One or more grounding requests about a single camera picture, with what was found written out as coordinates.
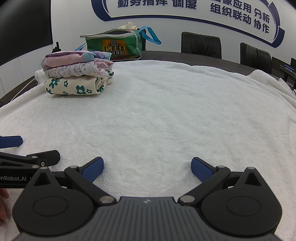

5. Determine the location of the blue desk name plate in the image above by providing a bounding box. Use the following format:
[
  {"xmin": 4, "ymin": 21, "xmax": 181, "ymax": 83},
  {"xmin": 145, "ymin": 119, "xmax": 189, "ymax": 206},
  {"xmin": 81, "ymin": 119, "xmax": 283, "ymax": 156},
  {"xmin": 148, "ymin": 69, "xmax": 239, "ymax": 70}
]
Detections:
[{"xmin": 279, "ymin": 65, "xmax": 296, "ymax": 77}]

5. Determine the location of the pink floral ruffled garment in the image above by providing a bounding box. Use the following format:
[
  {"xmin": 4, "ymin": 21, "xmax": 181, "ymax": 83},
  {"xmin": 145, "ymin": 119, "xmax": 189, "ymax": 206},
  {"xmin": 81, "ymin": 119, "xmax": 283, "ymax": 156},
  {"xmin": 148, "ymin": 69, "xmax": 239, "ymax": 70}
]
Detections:
[{"xmin": 42, "ymin": 58, "xmax": 114, "ymax": 78}]

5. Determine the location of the cream cloth in bag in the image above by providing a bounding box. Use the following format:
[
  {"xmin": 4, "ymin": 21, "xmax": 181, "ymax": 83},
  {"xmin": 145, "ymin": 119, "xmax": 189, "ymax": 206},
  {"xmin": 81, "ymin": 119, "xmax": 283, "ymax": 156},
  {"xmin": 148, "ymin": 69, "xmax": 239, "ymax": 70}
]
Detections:
[{"xmin": 119, "ymin": 21, "xmax": 140, "ymax": 32}]

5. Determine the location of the green bag with blue handles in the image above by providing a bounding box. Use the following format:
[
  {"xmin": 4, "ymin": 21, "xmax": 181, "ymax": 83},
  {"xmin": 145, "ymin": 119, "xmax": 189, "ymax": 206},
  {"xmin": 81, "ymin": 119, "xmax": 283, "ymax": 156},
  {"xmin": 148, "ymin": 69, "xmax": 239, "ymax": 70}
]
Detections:
[{"xmin": 74, "ymin": 27, "xmax": 162, "ymax": 61}]

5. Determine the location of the person's left hand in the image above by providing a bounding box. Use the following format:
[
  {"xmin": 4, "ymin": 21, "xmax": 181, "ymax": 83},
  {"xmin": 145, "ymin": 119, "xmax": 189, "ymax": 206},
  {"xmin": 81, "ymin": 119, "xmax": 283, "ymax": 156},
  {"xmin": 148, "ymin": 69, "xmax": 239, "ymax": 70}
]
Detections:
[{"xmin": 0, "ymin": 188, "xmax": 11, "ymax": 224}]

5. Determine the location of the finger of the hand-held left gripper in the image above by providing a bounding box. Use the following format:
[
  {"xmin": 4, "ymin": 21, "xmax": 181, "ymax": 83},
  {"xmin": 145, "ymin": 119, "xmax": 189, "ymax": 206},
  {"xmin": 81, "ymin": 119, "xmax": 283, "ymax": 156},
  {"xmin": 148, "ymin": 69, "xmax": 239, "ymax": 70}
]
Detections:
[
  {"xmin": 0, "ymin": 136, "xmax": 23, "ymax": 149},
  {"xmin": 0, "ymin": 150, "xmax": 60, "ymax": 171}
]

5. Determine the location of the black wall screen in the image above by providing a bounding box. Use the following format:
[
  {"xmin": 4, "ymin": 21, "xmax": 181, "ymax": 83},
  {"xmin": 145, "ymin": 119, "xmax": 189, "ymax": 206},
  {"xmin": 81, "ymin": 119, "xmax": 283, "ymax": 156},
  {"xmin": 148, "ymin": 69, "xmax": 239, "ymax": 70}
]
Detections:
[{"xmin": 0, "ymin": 0, "xmax": 53, "ymax": 66}]

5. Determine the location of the cream garment with green flowers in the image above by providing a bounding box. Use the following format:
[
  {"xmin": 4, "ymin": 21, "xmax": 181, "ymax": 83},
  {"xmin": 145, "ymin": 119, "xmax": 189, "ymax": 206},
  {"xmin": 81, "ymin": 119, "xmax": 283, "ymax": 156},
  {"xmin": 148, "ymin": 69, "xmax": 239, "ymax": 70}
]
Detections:
[{"xmin": 43, "ymin": 75, "xmax": 114, "ymax": 95}]

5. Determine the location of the black office chair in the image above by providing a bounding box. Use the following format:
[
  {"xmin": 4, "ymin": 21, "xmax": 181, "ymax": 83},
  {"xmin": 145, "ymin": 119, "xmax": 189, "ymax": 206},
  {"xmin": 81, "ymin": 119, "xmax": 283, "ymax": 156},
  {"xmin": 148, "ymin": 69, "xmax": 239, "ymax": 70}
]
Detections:
[
  {"xmin": 240, "ymin": 42, "xmax": 272, "ymax": 75},
  {"xmin": 181, "ymin": 32, "xmax": 222, "ymax": 59}
]

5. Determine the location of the white towel blanket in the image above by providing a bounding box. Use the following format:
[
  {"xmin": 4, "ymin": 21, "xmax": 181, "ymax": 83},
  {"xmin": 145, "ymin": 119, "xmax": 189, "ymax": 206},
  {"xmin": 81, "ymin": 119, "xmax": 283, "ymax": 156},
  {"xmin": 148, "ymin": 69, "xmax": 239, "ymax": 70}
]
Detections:
[{"xmin": 0, "ymin": 59, "xmax": 296, "ymax": 241}]

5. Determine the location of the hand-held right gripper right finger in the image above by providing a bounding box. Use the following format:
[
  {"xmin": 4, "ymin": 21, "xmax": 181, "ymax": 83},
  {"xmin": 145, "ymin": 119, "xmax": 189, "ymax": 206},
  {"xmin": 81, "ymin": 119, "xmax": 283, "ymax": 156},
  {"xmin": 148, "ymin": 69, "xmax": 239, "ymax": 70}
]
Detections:
[{"xmin": 178, "ymin": 157, "xmax": 271, "ymax": 206}]

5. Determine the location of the pink garment with blue trim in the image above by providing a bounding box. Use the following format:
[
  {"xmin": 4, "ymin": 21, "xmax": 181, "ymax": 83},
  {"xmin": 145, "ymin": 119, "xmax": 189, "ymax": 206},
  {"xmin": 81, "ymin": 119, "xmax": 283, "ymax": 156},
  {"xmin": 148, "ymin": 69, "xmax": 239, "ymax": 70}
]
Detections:
[{"xmin": 44, "ymin": 50, "xmax": 112, "ymax": 69}]

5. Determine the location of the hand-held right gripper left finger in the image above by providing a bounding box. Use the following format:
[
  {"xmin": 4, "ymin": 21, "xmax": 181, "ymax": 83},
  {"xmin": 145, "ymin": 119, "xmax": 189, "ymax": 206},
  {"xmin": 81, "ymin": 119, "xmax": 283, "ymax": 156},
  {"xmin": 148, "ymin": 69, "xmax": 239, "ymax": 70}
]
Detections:
[{"xmin": 25, "ymin": 157, "xmax": 116, "ymax": 206}]

